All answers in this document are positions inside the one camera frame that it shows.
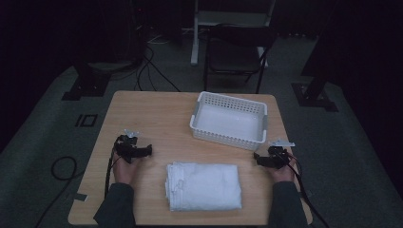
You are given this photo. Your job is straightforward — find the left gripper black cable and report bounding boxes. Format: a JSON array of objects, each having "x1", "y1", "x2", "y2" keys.
[{"x1": 104, "y1": 139, "x2": 124, "y2": 200}]

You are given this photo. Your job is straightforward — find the white plastic basket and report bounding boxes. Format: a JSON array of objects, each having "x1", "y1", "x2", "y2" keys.
[{"x1": 189, "y1": 90, "x2": 269, "y2": 152}]

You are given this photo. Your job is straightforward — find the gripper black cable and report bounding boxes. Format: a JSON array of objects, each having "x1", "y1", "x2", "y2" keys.
[
  {"x1": 278, "y1": 151, "x2": 331, "y2": 228},
  {"x1": 104, "y1": 139, "x2": 124, "y2": 200}
]

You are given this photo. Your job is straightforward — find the white cloth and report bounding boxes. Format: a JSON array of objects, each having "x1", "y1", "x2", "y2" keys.
[{"x1": 164, "y1": 161, "x2": 243, "y2": 213}]

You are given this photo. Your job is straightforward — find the person's left hand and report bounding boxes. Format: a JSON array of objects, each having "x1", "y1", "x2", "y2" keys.
[{"x1": 112, "y1": 151, "x2": 143, "y2": 185}]

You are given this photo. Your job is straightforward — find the person's right hand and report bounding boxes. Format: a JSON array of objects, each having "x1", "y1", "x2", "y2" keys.
[{"x1": 266, "y1": 151, "x2": 297, "y2": 184}]

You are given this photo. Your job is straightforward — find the black stand with flat base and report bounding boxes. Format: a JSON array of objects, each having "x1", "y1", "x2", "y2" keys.
[
  {"x1": 61, "y1": 60, "x2": 112, "y2": 102},
  {"x1": 291, "y1": 0, "x2": 340, "y2": 113}
]

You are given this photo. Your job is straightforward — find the white desk frame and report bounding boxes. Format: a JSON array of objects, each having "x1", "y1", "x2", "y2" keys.
[{"x1": 190, "y1": 0, "x2": 278, "y2": 68}]

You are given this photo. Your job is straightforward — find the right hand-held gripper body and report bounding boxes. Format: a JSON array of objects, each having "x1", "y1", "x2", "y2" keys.
[{"x1": 267, "y1": 138, "x2": 297, "y2": 170}]

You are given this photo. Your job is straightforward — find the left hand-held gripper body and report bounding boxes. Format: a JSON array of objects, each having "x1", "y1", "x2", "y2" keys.
[{"x1": 113, "y1": 128, "x2": 141, "y2": 164}]

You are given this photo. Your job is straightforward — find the black folding chair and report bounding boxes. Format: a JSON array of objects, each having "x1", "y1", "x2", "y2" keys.
[{"x1": 202, "y1": 24, "x2": 278, "y2": 95}]

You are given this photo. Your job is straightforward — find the black floor cables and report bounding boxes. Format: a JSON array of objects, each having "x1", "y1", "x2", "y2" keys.
[{"x1": 134, "y1": 47, "x2": 182, "y2": 93}]

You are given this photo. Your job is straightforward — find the black cable loop on floor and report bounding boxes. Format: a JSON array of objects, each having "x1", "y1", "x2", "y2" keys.
[{"x1": 33, "y1": 155, "x2": 86, "y2": 228}]

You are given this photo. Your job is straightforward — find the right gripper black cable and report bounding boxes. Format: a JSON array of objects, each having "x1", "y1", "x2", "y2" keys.
[{"x1": 278, "y1": 151, "x2": 331, "y2": 228}]

